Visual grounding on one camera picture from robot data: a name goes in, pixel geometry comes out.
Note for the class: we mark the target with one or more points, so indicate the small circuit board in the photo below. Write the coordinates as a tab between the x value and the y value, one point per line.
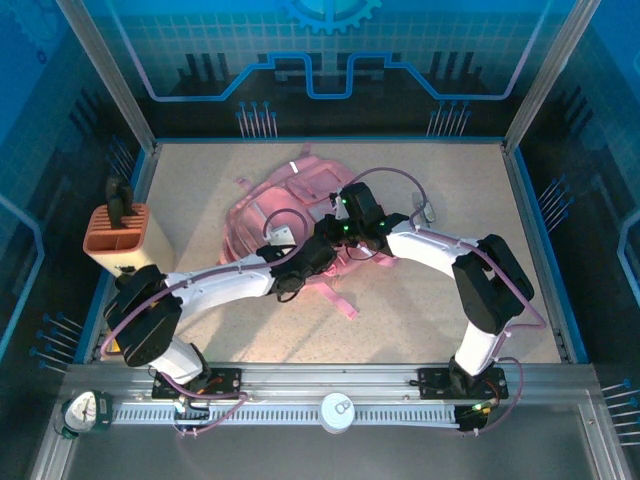
182	407
472	412

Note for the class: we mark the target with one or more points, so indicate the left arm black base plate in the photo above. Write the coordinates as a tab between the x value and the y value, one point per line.
225	382

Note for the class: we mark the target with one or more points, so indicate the aluminium front beam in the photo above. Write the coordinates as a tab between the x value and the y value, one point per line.
325	377

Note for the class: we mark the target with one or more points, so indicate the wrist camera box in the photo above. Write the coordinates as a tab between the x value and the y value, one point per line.
362	200
280	235

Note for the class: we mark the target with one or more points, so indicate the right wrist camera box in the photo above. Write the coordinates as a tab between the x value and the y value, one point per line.
362	200

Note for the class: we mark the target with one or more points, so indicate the yellow plastic bag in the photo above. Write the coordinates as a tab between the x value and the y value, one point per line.
117	346

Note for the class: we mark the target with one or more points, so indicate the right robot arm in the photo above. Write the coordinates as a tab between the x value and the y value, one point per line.
425	247

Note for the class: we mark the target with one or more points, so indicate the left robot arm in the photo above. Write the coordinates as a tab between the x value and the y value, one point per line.
225	285

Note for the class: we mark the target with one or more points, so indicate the small grey clip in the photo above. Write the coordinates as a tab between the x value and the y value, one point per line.
429	212

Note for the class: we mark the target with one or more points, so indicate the orange and beige knife block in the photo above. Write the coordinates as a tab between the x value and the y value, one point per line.
145	245

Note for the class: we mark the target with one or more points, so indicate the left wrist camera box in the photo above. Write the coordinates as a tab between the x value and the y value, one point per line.
280	235

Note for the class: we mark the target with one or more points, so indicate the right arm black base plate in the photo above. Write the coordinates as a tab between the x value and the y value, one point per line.
432	382

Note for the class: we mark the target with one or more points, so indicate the pink school backpack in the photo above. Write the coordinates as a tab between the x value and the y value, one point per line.
250	225

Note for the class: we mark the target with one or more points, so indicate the aluminium frame post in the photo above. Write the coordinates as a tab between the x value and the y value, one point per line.
550	75
109	75

